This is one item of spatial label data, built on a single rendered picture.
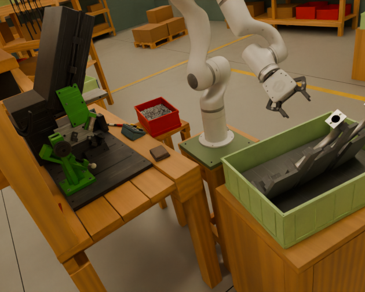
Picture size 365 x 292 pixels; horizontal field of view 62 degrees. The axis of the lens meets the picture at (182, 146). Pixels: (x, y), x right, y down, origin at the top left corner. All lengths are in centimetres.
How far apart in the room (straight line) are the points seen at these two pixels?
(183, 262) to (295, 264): 117
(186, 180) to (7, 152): 74
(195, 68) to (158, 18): 698
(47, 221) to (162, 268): 118
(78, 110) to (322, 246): 132
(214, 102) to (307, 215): 67
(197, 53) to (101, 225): 84
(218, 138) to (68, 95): 82
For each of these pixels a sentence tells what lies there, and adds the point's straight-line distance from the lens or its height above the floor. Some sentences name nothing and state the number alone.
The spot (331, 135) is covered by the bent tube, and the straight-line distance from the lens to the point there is 124.
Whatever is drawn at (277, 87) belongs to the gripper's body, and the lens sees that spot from 116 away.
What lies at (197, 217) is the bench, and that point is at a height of 61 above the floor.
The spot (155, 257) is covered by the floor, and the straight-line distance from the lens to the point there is 227.
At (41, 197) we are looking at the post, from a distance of 113.
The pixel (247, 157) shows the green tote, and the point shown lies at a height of 91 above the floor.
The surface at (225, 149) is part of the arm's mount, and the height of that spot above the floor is 87.
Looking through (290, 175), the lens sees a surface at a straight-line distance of 111.
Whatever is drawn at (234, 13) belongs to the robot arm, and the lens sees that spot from 124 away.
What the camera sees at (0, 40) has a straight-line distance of 501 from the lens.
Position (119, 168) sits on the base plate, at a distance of 155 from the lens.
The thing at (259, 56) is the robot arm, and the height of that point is 135.
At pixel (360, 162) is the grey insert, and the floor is 85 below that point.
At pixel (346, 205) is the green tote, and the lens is 126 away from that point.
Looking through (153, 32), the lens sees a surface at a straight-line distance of 774.
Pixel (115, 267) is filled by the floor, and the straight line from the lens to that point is 233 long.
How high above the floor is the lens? 172
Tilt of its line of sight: 31 degrees down
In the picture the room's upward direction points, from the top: 13 degrees counter-clockwise
